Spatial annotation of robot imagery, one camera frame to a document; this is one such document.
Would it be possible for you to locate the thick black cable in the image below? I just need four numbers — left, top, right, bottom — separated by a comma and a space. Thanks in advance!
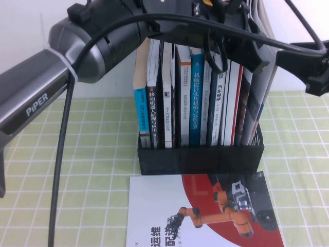
47, 0, 328, 247

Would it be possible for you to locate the teal blue spine book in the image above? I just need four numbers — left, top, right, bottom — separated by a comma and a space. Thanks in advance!
189, 47, 207, 148

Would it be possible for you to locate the dark teal book white spine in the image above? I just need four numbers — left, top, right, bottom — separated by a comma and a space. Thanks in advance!
207, 61, 227, 147

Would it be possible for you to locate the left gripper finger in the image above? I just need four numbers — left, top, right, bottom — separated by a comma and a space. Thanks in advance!
225, 33, 270, 75

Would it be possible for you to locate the grey cover magazine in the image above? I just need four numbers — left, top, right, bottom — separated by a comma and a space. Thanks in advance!
244, 72, 268, 145

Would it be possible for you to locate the cyan spine book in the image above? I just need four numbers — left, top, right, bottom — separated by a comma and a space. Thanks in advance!
133, 42, 151, 149

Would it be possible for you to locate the black mesh book holder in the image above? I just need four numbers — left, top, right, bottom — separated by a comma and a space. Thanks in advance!
135, 38, 265, 176

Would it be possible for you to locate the thin black looped cable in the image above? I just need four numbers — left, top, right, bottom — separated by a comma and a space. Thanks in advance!
204, 25, 228, 74

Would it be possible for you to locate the green checkered tablecloth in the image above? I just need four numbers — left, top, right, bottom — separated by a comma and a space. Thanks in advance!
0, 90, 329, 247

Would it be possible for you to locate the white cable tie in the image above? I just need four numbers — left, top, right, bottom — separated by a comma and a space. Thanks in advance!
47, 47, 78, 82

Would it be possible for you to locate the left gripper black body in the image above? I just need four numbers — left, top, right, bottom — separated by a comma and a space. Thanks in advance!
190, 0, 260, 42

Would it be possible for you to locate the dark brown cover magazine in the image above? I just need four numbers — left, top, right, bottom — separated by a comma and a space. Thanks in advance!
235, 66, 254, 145

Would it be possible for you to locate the black spine book white text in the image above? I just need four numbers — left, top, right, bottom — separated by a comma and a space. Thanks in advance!
145, 38, 164, 150

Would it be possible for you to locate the thin white booklet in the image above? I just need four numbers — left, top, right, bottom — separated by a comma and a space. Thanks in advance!
171, 42, 177, 148

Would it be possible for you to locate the white spine book black logo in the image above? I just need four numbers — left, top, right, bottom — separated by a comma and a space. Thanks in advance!
161, 41, 174, 150

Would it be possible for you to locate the white magazine red edge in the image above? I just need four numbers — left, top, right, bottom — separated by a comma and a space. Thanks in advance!
228, 61, 244, 146

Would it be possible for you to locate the plain white magazine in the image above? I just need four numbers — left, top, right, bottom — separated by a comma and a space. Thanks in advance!
221, 61, 231, 146

